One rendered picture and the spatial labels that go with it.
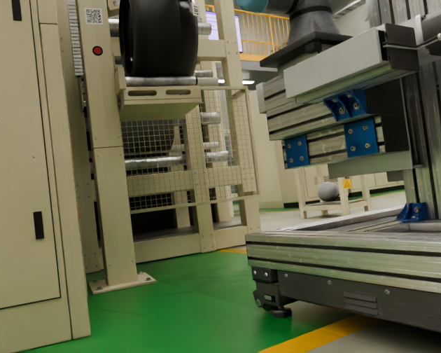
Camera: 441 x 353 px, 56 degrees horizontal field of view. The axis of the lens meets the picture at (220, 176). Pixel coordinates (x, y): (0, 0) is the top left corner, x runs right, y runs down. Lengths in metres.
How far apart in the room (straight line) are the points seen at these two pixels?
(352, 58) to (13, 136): 0.89
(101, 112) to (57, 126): 0.70
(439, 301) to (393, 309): 0.10
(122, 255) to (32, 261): 0.73
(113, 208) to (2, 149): 0.76
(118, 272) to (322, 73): 1.32
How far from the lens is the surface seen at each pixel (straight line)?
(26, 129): 1.28
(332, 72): 0.92
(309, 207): 4.17
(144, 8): 1.95
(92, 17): 2.10
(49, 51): 1.34
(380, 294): 0.92
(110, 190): 1.92
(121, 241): 1.93
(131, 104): 1.89
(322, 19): 1.20
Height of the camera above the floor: 0.36
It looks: 2 degrees up
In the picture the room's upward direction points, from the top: 7 degrees counter-clockwise
